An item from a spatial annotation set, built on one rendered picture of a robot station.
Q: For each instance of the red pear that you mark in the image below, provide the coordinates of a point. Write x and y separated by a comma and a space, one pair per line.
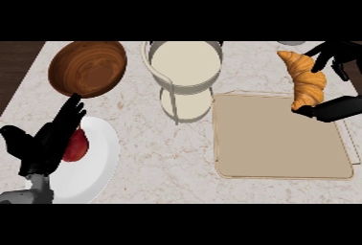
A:
75, 146

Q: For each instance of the brown wooden bowl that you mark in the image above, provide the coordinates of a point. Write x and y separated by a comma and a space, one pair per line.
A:
87, 69

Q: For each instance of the beige tray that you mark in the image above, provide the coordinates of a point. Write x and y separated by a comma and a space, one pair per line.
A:
282, 137

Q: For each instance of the white plate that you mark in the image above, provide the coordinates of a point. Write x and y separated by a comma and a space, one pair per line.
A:
89, 159

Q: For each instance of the golden croissant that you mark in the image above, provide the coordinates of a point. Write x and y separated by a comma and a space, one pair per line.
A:
306, 78

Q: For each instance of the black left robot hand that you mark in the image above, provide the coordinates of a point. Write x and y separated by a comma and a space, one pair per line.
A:
52, 140

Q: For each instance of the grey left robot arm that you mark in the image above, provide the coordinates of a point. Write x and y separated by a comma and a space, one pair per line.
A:
32, 191

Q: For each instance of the grey round object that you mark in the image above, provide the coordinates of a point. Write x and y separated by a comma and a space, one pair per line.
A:
291, 42

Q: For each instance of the cream tiered basket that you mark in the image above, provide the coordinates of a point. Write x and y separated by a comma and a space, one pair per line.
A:
185, 78

